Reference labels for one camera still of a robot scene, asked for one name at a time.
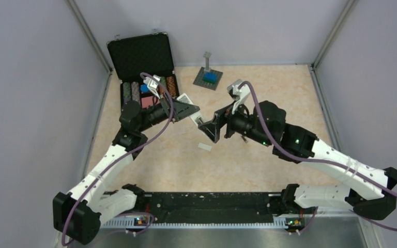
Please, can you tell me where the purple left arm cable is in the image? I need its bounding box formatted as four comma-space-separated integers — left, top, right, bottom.
60, 72, 175, 247

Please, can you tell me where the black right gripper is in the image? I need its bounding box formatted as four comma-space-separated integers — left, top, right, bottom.
198, 98, 273, 147

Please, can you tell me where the blue poker chip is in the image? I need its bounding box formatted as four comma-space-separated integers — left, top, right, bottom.
140, 84, 149, 94

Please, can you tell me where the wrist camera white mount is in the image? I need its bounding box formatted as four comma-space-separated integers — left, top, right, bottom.
227, 79, 251, 114
144, 75, 165, 100

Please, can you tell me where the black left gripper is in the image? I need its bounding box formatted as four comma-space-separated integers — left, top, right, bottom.
138, 90, 200, 132

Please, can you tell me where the grey lego baseplate with bricks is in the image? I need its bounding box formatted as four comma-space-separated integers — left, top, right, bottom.
193, 52, 223, 90

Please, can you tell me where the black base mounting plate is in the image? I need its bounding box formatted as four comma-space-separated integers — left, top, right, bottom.
130, 191, 316, 225

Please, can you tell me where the white remote battery cover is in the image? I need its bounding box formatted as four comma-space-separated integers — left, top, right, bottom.
198, 143, 212, 151

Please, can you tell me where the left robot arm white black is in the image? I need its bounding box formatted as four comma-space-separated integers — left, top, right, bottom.
53, 99, 200, 244

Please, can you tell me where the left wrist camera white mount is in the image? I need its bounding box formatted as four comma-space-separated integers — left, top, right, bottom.
144, 75, 165, 100

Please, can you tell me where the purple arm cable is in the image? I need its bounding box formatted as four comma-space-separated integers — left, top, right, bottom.
238, 81, 397, 234
60, 72, 175, 247

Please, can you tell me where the black poker chip case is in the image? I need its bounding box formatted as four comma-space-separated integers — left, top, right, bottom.
107, 32, 180, 107

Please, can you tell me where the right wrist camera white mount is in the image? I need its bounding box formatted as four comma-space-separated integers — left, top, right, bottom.
227, 79, 251, 114

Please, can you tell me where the white remote control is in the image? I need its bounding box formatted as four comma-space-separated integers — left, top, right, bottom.
177, 93, 205, 126

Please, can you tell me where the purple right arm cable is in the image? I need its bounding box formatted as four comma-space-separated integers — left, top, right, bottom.
238, 81, 397, 234

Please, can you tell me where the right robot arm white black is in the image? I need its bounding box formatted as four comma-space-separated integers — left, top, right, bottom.
198, 101, 397, 220

